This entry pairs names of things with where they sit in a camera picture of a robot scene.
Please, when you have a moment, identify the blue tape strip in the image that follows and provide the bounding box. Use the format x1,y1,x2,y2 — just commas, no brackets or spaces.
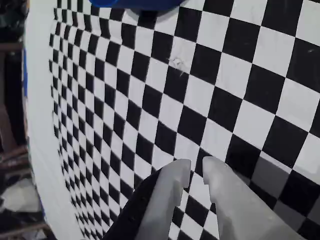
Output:
21,48,29,97

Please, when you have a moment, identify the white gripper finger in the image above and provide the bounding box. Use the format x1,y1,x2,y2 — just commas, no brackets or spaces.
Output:
202,156,308,240

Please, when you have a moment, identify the blue round box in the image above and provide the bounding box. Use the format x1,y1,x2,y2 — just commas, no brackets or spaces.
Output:
88,0,187,13

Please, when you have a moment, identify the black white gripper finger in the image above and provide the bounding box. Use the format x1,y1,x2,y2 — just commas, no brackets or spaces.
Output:
102,158,193,240

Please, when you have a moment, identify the checkerboard printed white sheet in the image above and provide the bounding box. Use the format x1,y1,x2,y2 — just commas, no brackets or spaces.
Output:
23,0,320,240

